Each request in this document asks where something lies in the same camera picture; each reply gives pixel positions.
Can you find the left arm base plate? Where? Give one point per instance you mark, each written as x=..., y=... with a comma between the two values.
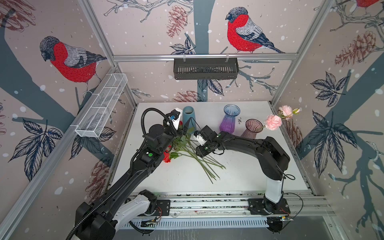
x=158, y=208

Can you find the pink carnation stem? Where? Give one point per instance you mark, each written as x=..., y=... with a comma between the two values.
x=273, y=122

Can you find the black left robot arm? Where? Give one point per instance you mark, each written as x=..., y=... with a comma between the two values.
x=101, y=219

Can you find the aluminium rail base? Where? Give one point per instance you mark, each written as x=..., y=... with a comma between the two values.
x=228, y=211

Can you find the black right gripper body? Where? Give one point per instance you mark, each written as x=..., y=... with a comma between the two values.
x=206, y=148

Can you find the mauve glass vase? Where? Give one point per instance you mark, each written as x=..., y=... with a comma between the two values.
x=253, y=127

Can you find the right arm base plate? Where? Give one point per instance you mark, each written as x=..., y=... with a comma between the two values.
x=265, y=207

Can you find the black hanging wire basket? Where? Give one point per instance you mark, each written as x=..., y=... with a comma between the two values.
x=206, y=69

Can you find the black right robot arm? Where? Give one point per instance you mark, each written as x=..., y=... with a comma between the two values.
x=273, y=160

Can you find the white wire mesh basket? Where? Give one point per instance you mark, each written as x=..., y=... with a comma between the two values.
x=98, y=114

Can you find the teal ceramic vase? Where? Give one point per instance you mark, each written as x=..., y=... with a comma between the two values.
x=189, y=123

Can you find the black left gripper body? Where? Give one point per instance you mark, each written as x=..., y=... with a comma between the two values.
x=169, y=131

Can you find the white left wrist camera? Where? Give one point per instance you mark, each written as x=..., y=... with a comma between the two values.
x=176, y=115

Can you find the blue purple glass vase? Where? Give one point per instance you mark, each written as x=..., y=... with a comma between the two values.
x=229, y=120

